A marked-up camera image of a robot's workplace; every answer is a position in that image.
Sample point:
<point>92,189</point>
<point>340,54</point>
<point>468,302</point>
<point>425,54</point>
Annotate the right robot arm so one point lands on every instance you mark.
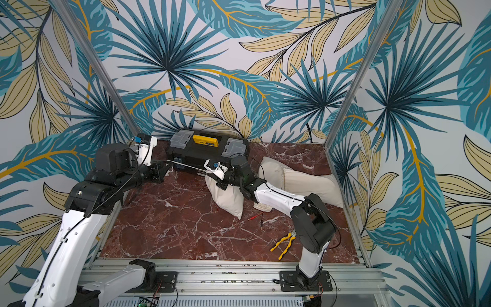
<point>312,224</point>

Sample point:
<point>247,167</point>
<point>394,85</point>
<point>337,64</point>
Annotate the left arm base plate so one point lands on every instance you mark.
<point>158,282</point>

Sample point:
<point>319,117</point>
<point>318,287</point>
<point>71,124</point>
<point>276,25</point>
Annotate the left aluminium frame post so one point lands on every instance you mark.
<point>101,116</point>

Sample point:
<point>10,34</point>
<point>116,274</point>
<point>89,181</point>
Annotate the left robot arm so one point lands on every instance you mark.
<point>90,203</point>

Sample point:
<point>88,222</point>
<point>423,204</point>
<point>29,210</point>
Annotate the right aluminium frame post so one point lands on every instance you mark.
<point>379,35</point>

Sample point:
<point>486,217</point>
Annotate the cream cloth bag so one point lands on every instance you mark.
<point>273,172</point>
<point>231,200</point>
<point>324,186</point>

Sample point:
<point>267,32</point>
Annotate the black plastic toolbox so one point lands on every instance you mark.
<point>189,149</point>

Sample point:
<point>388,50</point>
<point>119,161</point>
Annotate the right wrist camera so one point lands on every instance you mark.
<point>215,169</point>

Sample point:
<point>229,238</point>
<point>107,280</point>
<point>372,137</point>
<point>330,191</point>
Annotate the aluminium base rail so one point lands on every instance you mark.
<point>346,284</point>

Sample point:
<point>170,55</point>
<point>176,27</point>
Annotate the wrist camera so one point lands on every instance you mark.
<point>215,169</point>
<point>146,144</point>

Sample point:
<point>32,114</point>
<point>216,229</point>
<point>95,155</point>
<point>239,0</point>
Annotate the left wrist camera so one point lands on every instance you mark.
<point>146,144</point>

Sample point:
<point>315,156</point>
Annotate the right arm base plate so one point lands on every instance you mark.
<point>296,281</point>

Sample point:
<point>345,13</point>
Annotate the aluminium frame post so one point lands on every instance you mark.
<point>379,35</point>
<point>101,116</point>

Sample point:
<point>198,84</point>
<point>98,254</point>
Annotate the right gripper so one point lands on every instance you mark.
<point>224,175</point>

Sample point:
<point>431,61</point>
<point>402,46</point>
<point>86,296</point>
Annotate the yellow black pliers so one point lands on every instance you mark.
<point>288,240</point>

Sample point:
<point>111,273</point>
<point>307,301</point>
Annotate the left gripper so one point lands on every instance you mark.
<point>158,172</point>

